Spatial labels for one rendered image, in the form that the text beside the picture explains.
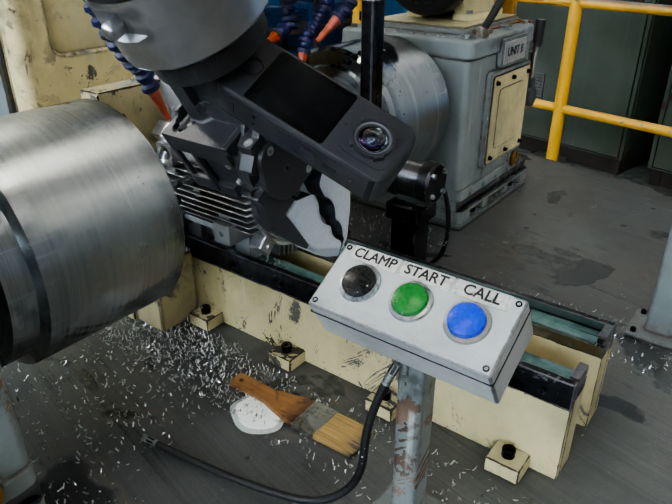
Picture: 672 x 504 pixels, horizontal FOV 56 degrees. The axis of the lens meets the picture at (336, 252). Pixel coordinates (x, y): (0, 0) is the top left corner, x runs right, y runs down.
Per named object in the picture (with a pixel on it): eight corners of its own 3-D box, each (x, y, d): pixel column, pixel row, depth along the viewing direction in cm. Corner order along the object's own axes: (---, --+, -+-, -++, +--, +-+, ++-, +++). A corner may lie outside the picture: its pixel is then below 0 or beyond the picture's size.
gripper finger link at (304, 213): (293, 235, 54) (247, 160, 47) (350, 254, 50) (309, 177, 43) (272, 264, 52) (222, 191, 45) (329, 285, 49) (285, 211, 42)
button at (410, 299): (389, 316, 52) (383, 305, 51) (406, 287, 53) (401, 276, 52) (420, 329, 51) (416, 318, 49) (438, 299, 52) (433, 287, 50)
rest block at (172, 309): (138, 320, 97) (126, 250, 91) (174, 301, 102) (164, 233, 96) (163, 333, 94) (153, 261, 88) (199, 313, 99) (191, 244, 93)
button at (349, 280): (340, 297, 55) (333, 286, 53) (357, 270, 56) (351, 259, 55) (369, 309, 53) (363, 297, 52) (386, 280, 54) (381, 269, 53)
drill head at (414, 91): (247, 192, 112) (237, 46, 101) (376, 138, 141) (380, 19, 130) (363, 229, 99) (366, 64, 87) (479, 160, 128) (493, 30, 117)
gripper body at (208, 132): (259, 120, 49) (181, -20, 40) (349, 141, 44) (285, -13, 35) (200, 194, 46) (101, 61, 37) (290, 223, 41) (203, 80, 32)
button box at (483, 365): (324, 331, 58) (304, 301, 54) (363, 270, 61) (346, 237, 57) (499, 407, 49) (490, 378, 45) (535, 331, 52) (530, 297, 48)
